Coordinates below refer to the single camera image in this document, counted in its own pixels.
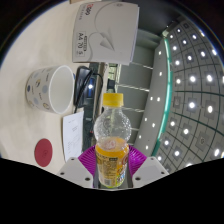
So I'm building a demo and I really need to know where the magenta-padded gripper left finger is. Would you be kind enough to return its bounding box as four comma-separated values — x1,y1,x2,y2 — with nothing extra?
57,145,98,188

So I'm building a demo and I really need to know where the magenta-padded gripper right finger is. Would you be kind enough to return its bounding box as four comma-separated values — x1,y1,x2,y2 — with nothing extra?
127,144,170,189

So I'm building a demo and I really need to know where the yellow-capped orange drink bottle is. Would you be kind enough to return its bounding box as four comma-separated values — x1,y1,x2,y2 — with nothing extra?
93,92,132,190

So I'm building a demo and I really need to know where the white printed paper sheet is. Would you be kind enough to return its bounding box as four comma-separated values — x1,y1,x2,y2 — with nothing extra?
62,110,85,163

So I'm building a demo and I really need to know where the flat round red coaster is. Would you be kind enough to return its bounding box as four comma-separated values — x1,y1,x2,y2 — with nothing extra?
33,138,54,168

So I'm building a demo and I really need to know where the black desk phone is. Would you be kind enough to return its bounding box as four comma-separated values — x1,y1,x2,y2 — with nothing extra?
73,65,104,110

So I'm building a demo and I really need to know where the white patterned mug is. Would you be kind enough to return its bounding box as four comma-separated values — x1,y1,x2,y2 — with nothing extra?
24,64,76,115

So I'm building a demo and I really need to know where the group of ceiling lights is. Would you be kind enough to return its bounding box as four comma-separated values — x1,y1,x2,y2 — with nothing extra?
143,23,224,168

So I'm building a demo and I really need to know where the white paper ream box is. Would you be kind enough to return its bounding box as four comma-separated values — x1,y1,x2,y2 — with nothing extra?
72,0,140,66

